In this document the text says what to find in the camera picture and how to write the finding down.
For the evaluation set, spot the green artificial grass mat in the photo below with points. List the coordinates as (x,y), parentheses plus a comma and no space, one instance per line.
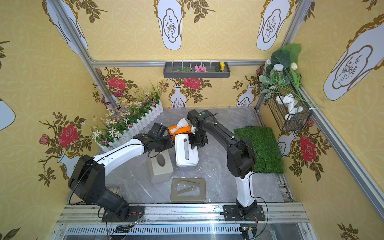
(268,154)

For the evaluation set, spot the pink artificial flower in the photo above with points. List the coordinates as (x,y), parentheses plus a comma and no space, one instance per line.
(200,69)

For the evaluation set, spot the white cloth in basket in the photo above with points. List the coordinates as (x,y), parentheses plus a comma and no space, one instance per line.
(291,105)

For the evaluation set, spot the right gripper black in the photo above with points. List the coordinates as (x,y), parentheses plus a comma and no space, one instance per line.
(197,138)

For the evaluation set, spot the grey wall shelf tray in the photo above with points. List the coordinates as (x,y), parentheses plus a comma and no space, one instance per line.
(186,70)

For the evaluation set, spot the orange tissue pack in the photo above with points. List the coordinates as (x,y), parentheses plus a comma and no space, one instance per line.
(182,127)

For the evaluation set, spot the black wire wall basket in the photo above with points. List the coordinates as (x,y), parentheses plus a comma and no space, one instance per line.
(299,120)

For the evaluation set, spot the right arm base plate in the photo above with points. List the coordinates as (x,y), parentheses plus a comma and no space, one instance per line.
(233,213)

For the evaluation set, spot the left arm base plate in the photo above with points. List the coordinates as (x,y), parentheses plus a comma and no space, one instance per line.
(135,213)

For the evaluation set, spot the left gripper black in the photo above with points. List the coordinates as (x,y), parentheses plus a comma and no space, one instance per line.
(165,139)

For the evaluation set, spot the beige tissue box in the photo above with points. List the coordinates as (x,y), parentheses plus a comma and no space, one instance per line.
(160,167)

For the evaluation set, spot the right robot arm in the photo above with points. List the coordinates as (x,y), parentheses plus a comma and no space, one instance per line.
(241,157)

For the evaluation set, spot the white tissue box lid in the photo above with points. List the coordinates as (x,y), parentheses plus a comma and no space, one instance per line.
(184,154)

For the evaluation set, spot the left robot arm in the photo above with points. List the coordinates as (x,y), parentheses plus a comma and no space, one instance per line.
(88,180)

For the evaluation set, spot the olive green frame tray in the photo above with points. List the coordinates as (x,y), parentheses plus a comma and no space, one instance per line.
(188,190)

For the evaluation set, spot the white fence flower planter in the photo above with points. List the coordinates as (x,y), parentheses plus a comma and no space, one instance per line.
(122,124)

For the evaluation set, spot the grey tissue box base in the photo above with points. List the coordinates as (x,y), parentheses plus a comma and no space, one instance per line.
(187,167)

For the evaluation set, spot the green artificial leaf plant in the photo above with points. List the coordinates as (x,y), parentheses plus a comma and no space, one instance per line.
(281,75)

